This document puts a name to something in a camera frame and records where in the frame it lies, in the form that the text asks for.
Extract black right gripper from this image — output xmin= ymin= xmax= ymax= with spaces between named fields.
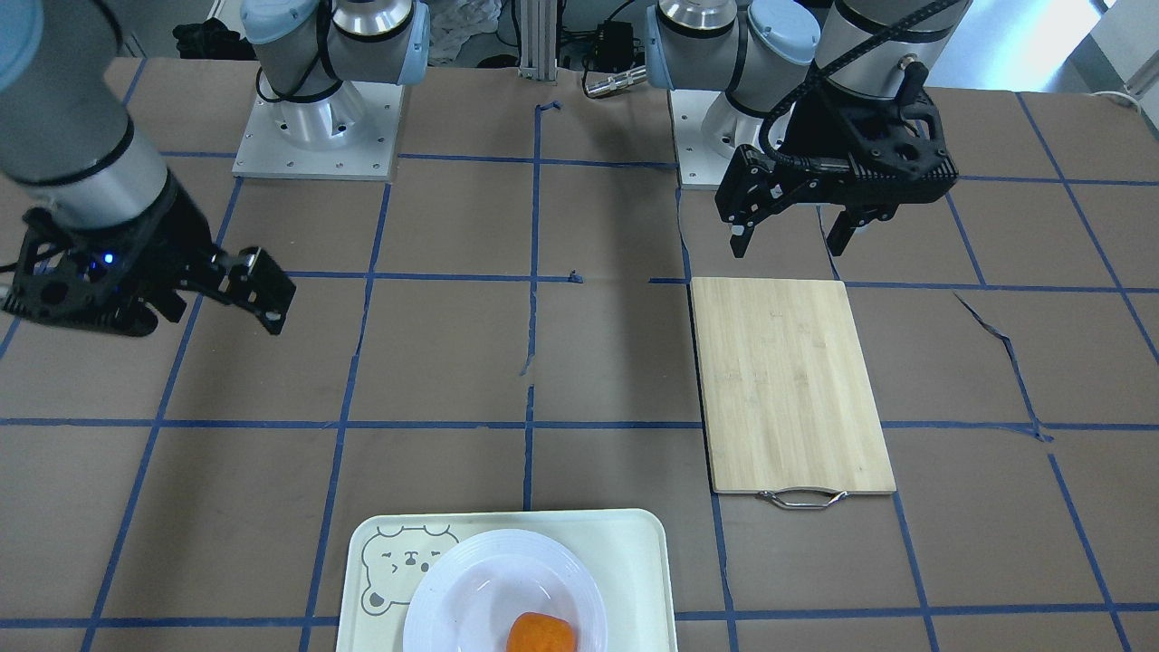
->
xmin=3 ymin=181 xmax=296 ymax=337

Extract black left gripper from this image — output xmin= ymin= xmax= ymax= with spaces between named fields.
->
xmin=714 ymin=86 xmax=958 ymax=259

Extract white round plate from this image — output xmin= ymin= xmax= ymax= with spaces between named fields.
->
xmin=402 ymin=529 xmax=611 ymax=651

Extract orange fruit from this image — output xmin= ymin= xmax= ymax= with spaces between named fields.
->
xmin=504 ymin=611 xmax=577 ymax=652

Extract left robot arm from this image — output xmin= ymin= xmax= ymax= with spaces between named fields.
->
xmin=646 ymin=1 xmax=970 ymax=257

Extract cream bear tray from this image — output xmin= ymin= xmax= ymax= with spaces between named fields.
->
xmin=337 ymin=508 xmax=678 ymax=651

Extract bamboo cutting board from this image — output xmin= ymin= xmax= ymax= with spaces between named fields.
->
xmin=690 ymin=276 xmax=896 ymax=510

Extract silver metal cylinder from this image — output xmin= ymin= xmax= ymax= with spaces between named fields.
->
xmin=582 ymin=65 xmax=648 ymax=100

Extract black cloth heap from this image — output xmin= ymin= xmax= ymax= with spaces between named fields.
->
xmin=172 ymin=17 xmax=257 ymax=61

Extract grey cloth heap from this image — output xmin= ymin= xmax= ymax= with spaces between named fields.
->
xmin=427 ymin=1 xmax=503 ymax=65

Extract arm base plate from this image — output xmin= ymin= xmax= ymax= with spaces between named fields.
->
xmin=232 ymin=81 xmax=406 ymax=182
xmin=669 ymin=90 xmax=761 ymax=190

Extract aluminium frame post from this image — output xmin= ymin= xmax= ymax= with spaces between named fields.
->
xmin=516 ymin=0 xmax=561 ymax=85

